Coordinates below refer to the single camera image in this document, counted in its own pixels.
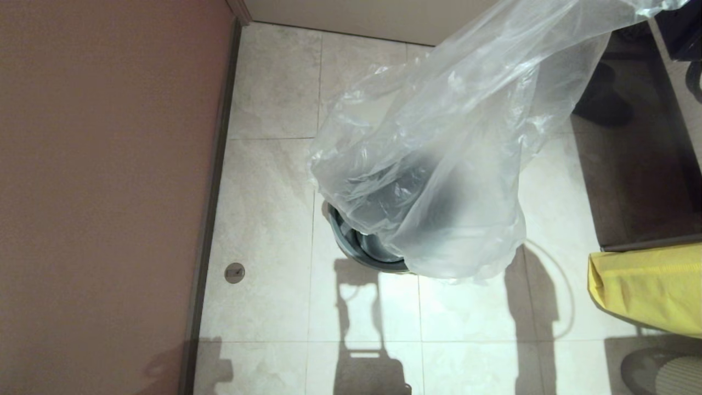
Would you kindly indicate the beige striped upholstered furniture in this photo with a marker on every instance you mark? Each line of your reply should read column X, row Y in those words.
column 677, row 120

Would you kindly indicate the round metal floor plate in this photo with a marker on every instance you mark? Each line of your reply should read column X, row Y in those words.
column 235, row 272

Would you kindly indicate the clear plastic trash bag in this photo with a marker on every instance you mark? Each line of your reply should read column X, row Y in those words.
column 449, row 164

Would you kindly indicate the black slipper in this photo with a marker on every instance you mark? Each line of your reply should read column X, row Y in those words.
column 609, row 104

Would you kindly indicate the black round trash bin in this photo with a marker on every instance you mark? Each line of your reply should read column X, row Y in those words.
column 351, row 247

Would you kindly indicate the beige door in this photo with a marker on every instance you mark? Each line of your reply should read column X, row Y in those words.
column 356, row 16

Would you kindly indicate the yellow bag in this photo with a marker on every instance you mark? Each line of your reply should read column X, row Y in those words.
column 652, row 291

